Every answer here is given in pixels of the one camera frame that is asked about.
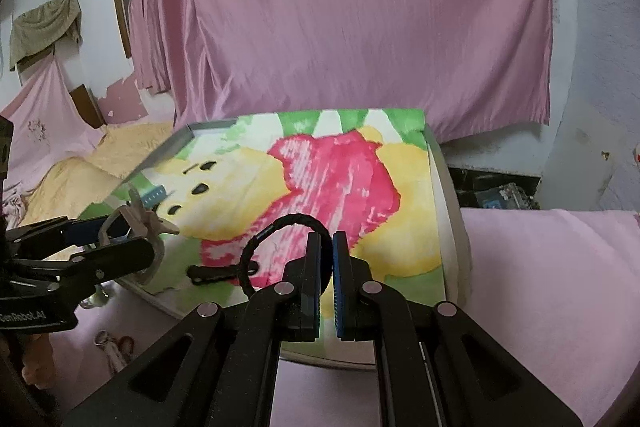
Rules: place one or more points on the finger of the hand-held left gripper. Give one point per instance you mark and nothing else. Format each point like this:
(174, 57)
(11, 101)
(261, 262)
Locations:
(115, 257)
(95, 231)

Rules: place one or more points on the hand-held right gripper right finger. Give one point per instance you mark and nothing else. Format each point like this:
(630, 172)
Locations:
(341, 287)

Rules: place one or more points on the large pink hanging sheet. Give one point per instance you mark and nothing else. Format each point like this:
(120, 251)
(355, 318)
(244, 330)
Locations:
(350, 17)

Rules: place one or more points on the dark clutter pile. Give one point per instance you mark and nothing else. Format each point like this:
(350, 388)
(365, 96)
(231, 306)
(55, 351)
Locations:
(500, 194)

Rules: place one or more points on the light pink bed sheet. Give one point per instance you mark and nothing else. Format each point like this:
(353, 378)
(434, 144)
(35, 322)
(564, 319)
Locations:
(525, 282)

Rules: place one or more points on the yellow blanket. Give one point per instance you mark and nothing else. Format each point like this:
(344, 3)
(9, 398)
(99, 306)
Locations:
(75, 177)

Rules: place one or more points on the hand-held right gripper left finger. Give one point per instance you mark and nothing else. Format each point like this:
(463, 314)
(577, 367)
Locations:
(315, 279)

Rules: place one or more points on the wooden window frame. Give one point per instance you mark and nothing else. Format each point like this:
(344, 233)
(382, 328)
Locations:
(122, 7)

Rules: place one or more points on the brown wooden board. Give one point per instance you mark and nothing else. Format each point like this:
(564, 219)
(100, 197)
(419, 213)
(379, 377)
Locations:
(90, 107)

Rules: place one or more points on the pink window curtain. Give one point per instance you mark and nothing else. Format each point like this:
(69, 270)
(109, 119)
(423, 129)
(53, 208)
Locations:
(145, 32)

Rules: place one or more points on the grey plastic jewelry stand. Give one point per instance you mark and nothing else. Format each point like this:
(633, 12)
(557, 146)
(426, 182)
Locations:
(147, 222)

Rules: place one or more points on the pink embroidered cloth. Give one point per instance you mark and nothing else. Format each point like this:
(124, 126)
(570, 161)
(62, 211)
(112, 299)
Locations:
(40, 117)

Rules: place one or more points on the cartoon bear printed cloth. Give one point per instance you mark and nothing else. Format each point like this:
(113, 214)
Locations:
(320, 172)

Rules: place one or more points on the pale green trinket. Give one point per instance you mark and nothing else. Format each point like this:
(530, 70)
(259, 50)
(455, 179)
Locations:
(97, 299)

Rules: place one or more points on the olive hanging cloth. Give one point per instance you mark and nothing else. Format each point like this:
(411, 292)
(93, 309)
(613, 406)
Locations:
(45, 27)

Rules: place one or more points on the metal tray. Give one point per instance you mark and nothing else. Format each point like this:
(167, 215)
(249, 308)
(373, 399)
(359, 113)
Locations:
(452, 217)

